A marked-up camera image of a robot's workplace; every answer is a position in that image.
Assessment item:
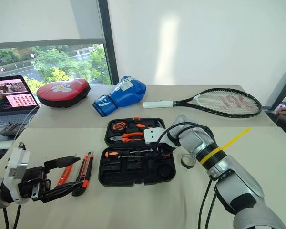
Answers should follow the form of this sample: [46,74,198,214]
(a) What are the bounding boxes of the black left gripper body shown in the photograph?
[18,164,51,200]

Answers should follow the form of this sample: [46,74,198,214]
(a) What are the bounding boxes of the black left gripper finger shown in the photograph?
[44,156,82,172]
[39,180,85,204]

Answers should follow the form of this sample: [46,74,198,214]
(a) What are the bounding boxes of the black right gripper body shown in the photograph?
[153,143,174,160]

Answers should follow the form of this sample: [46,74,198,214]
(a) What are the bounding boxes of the slim orange utility knife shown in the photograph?
[55,164,74,187]

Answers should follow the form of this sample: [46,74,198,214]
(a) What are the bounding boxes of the black orange utility knife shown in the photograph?
[71,151,95,197]

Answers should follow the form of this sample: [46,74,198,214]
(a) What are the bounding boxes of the dark tape roll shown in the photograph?
[181,154,197,169]

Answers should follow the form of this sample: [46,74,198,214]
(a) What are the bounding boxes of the black cloth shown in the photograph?
[98,116,177,187]

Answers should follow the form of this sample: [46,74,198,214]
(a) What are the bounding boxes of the black orange tape measure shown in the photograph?
[111,121,127,132]

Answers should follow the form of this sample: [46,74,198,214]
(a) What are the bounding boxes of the black handheld device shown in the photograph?
[0,123,27,137]

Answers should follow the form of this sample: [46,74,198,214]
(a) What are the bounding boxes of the black tennis racket white grip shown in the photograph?
[143,88,263,119]

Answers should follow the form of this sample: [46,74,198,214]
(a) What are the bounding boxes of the blue boxing glove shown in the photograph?
[92,75,147,118]

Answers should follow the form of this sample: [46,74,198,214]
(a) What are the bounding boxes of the red black punch mitt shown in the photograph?
[36,78,91,109]

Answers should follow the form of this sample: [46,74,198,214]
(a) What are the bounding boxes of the yellow zip tie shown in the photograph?
[200,127,252,165]

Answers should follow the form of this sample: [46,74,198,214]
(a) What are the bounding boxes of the open laptop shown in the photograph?
[0,75,40,143]

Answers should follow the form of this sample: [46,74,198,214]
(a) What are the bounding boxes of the white roller blind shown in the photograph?
[0,0,106,51]

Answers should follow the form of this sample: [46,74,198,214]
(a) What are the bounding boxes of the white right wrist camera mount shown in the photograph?
[143,127,180,150]

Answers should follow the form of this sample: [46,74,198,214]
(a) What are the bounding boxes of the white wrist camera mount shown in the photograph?
[143,127,180,150]
[3,143,31,205]

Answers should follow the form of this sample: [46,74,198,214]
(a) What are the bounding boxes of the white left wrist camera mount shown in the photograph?
[3,143,31,205]

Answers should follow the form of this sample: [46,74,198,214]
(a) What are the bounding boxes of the thin black handled screwdriver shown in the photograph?
[114,154,146,160]

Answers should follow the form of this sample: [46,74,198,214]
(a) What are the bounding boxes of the orange black handled tool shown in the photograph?
[127,121,146,131]

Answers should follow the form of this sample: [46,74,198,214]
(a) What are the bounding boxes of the orange handled pliers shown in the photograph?
[107,132,145,144]

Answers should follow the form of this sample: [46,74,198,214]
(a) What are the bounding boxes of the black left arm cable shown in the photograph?
[2,204,22,229]

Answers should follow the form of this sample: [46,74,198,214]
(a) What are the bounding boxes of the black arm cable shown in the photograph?
[156,122,218,229]
[2,204,22,229]

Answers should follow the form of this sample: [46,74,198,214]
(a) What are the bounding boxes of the screwdriver with orange-tipped handle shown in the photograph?
[104,148,154,158]

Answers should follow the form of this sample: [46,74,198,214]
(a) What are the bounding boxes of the white cable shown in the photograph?
[13,104,40,145]

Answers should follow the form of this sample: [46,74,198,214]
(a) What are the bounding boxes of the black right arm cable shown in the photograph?
[156,122,218,229]

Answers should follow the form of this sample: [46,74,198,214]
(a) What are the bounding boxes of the dark window frame post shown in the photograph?
[97,0,119,85]

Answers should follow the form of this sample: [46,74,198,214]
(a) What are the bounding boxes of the slanted dark window frame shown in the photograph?
[264,57,286,111]

